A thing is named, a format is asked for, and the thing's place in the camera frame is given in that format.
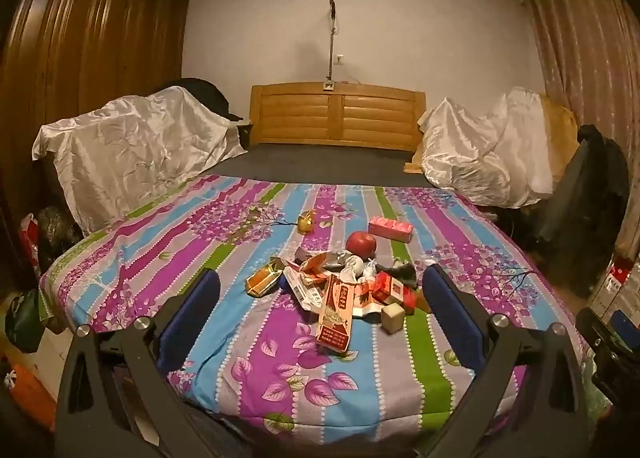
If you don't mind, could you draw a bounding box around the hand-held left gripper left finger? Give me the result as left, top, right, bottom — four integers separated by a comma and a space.
54, 268, 223, 458

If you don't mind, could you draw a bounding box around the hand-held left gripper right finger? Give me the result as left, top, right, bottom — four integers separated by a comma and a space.
422, 263, 596, 458

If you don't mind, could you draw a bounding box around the beige wooden cube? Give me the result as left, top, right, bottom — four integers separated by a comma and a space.
381, 303, 407, 335

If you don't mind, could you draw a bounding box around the small red box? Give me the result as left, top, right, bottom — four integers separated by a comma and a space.
372, 270, 418, 311

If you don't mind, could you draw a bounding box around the orange snack packet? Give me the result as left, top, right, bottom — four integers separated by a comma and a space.
245, 260, 286, 298

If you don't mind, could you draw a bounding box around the white tissue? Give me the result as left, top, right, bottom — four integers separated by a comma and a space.
344, 255, 378, 285

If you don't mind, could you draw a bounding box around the long red white carton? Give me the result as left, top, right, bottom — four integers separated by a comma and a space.
317, 274, 373, 355

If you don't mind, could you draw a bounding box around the striped floral bedsheet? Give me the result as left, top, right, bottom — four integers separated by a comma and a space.
40, 173, 586, 444

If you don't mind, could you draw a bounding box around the plastic wrapped bottle pack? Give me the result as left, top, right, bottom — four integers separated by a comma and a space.
592, 253, 640, 319

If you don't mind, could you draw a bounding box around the black crumpled wrapper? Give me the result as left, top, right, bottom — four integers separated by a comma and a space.
380, 260, 418, 286

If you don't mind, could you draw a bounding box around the pink tissue packet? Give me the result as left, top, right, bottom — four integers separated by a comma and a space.
368, 216, 415, 244

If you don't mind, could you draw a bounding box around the red apple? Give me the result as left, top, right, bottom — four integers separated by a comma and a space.
346, 231, 378, 257

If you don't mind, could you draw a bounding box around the grey crumpled wrapper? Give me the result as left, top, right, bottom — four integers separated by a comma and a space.
292, 247, 351, 274

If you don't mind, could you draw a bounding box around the dark green jacket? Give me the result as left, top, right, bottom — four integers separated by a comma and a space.
537, 124, 631, 299

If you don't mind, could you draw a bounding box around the black plastic bag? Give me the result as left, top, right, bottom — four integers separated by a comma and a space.
35, 205, 83, 264

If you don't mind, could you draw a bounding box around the white satin cloth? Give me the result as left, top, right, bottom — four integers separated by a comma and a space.
32, 87, 248, 234
417, 87, 556, 209

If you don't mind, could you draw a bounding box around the green bag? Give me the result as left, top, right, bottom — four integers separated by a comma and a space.
5, 288, 46, 354

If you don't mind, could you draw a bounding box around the red plastic bag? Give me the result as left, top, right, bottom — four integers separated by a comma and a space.
20, 213, 43, 279

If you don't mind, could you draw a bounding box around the orange plastic bag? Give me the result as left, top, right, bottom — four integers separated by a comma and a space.
0, 363, 56, 431

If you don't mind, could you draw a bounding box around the dark grey mattress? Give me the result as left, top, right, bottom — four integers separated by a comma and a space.
190, 143, 431, 189

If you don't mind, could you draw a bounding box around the orange chair cover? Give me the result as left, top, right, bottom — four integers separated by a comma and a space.
540, 93, 581, 179

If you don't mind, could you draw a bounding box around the black jacket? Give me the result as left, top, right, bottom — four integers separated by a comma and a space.
160, 79, 246, 121

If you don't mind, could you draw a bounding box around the wooden bed headboard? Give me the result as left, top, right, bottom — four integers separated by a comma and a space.
249, 83, 427, 148

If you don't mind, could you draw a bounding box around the pink patterned curtain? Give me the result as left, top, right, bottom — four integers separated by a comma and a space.
520, 0, 640, 259

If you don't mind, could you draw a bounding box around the brown wooden wardrobe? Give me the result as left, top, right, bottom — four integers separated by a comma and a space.
0, 0, 193, 289

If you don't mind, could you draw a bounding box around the metal clamp pole stand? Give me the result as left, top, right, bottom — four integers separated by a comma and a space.
322, 0, 341, 91

